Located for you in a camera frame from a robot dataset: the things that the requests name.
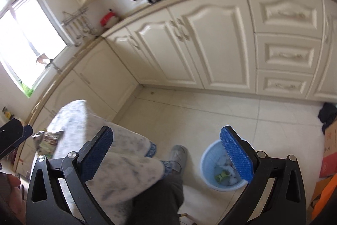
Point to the person's dark trouser leg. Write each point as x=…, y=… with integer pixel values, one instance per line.
x=159, y=204

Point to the blue trash bin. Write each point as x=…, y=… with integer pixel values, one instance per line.
x=218, y=171

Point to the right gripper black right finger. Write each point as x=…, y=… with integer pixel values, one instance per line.
x=286, y=203

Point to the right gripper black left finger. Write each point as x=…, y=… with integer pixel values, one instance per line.
x=46, y=203

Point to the kitchen window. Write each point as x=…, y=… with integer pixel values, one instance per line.
x=26, y=32

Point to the person's left hand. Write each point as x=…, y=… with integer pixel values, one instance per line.
x=16, y=203

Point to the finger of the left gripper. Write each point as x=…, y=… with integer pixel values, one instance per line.
x=12, y=135

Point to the chrome faucet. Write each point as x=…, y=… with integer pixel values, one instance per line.
x=44, y=60

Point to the green plastic snack bag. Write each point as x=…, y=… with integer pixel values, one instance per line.
x=46, y=142

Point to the red lidded bowl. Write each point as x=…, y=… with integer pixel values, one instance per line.
x=109, y=19

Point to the hanging utensil rack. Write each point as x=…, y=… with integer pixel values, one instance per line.
x=78, y=27

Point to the person's grey shoe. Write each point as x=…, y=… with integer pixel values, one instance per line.
x=178, y=159

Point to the cream lower cabinets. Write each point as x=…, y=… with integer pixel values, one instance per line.
x=275, y=48

